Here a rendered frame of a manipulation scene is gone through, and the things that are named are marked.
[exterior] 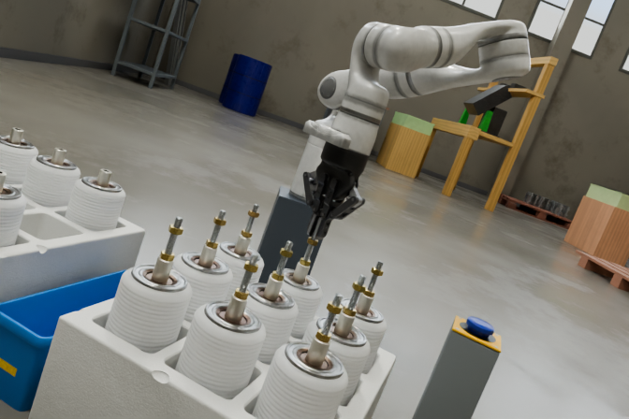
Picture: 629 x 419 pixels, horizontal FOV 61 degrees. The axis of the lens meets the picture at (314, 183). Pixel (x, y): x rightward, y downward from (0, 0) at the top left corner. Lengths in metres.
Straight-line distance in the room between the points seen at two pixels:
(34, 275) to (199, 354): 0.37
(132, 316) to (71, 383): 0.11
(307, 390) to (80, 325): 0.30
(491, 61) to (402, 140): 6.37
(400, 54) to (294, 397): 0.50
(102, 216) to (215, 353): 0.48
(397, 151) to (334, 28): 2.76
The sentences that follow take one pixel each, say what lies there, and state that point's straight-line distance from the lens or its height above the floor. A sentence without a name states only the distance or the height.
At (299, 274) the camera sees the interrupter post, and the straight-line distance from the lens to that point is 0.91.
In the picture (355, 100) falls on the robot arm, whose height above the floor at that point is 0.57.
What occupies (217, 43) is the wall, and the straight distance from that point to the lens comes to 9.27.
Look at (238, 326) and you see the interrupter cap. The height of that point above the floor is 0.25.
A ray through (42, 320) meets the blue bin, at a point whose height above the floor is 0.07.
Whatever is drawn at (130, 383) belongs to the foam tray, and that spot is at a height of 0.15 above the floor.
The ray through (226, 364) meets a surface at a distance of 0.69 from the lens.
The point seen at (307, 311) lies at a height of 0.22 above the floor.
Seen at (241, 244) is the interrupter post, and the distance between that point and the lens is 0.94.
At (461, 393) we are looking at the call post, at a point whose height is 0.23.
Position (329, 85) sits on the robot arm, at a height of 0.59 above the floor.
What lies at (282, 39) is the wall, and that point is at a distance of 9.19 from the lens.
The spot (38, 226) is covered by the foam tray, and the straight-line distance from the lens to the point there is 1.12.
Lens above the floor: 0.55
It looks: 8 degrees down
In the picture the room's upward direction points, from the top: 20 degrees clockwise
